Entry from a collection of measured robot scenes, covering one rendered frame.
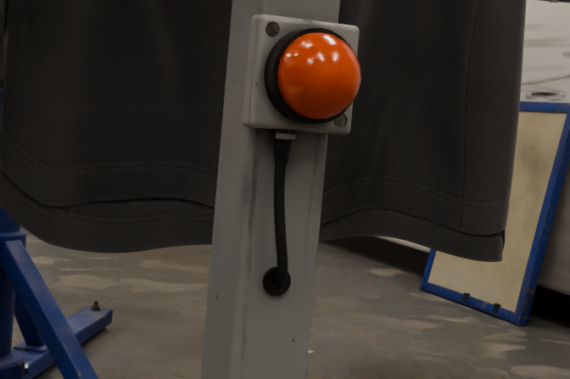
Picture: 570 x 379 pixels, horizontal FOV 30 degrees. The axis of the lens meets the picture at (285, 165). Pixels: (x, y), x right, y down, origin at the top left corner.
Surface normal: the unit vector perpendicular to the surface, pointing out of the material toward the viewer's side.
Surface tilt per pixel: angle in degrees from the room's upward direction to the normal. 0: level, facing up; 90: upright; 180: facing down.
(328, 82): 100
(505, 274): 78
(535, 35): 90
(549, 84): 90
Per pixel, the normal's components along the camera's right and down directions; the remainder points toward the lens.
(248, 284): 0.40, 0.08
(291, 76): -0.66, 0.14
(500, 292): -0.87, -0.27
